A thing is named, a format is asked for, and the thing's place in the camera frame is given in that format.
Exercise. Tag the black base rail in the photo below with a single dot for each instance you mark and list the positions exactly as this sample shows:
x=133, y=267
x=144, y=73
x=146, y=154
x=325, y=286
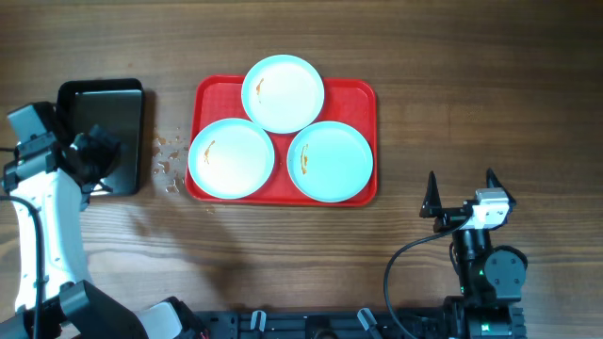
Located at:
x=436, y=323

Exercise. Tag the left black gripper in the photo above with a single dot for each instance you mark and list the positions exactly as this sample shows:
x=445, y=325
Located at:
x=105, y=158

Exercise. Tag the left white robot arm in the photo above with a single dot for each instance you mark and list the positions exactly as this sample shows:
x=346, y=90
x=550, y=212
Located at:
x=47, y=184

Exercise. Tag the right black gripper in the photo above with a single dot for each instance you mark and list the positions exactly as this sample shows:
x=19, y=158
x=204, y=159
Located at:
x=450, y=217

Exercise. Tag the black water tray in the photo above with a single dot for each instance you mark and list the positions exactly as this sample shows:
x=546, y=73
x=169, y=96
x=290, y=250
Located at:
x=116, y=105

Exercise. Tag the red plastic tray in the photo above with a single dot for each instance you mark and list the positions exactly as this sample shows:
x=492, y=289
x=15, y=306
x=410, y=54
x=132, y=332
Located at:
x=351, y=101

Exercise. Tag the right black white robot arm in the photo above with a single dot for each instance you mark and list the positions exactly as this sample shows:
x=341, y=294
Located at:
x=491, y=278

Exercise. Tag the light blue plate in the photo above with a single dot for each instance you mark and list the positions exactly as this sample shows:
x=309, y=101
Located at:
x=330, y=161
x=231, y=158
x=282, y=94

